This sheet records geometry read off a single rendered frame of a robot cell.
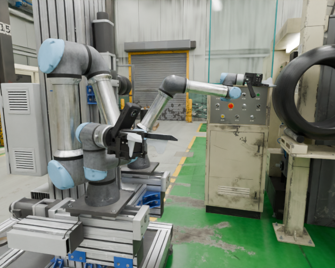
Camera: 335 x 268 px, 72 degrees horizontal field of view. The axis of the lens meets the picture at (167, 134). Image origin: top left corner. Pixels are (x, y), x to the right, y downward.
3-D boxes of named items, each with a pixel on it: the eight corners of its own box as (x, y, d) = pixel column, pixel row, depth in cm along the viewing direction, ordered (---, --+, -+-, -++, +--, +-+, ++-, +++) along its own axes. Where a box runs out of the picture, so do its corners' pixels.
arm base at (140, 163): (123, 168, 145) (123, 153, 143) (131, 161, 160) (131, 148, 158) (146, 170, 142) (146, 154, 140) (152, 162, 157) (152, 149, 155)
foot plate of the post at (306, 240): (272, 224, 213) (272, 219, 213) (304, 228, 206) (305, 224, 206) (277, 241, 188) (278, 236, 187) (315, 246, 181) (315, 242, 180)
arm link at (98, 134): (113, 124, 78) (92, 123, 71) (122, 125, 75) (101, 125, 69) (111, 147, 78) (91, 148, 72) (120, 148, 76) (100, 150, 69)
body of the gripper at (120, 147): (147, 158, 69) (120, 152, 76) (150, 130, 68) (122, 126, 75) (128, 161, 62) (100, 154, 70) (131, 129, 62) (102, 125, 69)
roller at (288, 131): (292, 130, 176) (288, 135, 178) (287, 127, 177) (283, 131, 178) (306, 139, 143) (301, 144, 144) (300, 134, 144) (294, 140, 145)
